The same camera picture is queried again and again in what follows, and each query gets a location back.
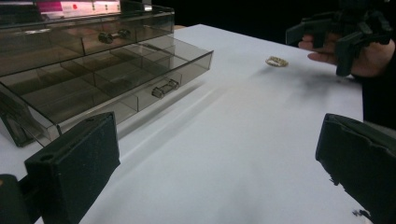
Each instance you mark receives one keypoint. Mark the pink and white box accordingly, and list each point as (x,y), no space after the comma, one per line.
(74,6)

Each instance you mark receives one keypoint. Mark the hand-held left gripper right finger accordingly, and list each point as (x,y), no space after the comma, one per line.
(364,161)

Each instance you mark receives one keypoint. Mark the clear smoky drawer cabinet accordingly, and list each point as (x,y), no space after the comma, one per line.
(15,124)

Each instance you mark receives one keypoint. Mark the clear smoky drawer with dividers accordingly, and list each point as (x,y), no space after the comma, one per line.
(102,77)
(62,43)

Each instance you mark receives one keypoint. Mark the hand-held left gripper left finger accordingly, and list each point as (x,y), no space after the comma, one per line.
(74,168)

